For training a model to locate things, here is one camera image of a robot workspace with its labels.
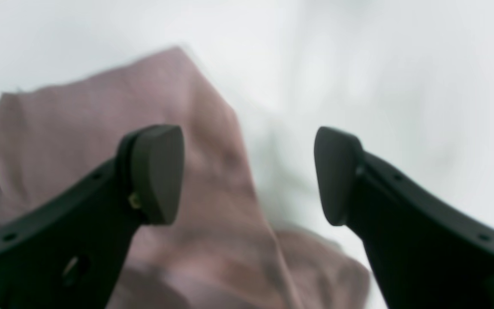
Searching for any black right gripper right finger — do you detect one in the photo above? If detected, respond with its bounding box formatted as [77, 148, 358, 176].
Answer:
[314, 127, 494, 309]

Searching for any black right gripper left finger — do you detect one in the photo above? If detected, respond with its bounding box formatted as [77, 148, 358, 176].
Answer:
[0, 125, 184, 309]

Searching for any mauve T-shirt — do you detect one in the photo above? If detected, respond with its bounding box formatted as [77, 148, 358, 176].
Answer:
[0, 48, 370, 309]

